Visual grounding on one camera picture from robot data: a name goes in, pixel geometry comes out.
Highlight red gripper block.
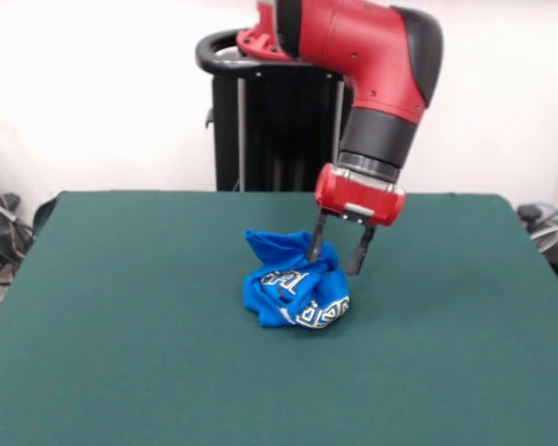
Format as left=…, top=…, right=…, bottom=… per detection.
left=306, top=163, right=406, bottom=276

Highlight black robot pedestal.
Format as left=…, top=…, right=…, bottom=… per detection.
left=194, top=27, right=368, bottom=192

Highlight black cable tangle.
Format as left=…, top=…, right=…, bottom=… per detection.
left=0, top=148, right=36, bottom=284

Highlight blue printed t-shirt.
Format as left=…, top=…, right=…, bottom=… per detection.
left=241, top=228, right=352, bottom=330

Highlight dark green table cloth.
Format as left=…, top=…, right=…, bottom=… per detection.
left=0, top=190, right=558, bottom=446

